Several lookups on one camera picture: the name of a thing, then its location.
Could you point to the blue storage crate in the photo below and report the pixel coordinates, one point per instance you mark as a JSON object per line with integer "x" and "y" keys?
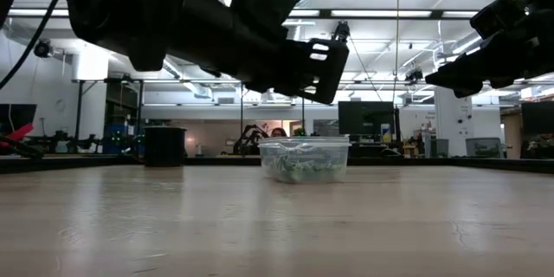
{"x": 117, "y": 132}

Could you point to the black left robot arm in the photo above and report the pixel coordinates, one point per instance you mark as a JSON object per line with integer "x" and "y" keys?
{"x": 130, "y": 17}

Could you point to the black background robot arm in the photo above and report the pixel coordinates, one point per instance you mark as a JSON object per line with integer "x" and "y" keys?
{"x": 65, "y": 140}
{"x": 249, "y": 136}

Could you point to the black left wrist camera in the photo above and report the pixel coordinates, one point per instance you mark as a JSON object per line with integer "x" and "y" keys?
{"x": 268, "y": 0}

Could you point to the black overhead rig camera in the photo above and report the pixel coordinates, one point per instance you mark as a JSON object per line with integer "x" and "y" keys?
{"x": 342, "y": 31}

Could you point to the grey storage bin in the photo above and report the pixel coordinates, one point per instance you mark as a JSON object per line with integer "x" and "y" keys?
{"x": 484, "y": 147}

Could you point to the yellow blue canister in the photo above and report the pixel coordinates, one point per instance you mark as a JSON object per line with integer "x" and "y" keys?
{"x": 386, "y": 132}

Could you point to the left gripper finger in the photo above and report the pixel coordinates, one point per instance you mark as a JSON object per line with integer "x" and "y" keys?
{"x": 320, "y": 71}

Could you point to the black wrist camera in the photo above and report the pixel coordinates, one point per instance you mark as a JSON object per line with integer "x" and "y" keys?
{"x": 497, "y": 15}
{"x": 268, "y": 0}

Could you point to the person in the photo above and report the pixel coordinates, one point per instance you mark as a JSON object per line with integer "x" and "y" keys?
{"x": 278, "y": 132}

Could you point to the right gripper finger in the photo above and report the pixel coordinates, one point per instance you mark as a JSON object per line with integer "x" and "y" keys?
{"x": 467, "y": 69}
{"x": 467, "y": 93}

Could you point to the clear oval plastic bin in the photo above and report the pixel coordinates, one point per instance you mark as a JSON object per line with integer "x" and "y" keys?
{"x": 305, "y": 145}

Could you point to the black metal mug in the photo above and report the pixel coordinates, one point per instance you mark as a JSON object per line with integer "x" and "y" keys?
{"x": 165, "y": 147}

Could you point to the black computer monitor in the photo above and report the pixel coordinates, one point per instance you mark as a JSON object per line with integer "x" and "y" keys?
{"x": 365, "y": 119}
{"x": 19, "y": 117}
{"x": 539, "y": 117}

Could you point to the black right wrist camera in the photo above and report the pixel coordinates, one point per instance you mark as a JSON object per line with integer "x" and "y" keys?
{"x": 497, "y": 15}

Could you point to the round black ceiling spotlight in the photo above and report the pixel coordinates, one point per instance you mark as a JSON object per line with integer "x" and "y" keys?
{"x": 414, "y": 75}
{"x": 43, "y": 47}

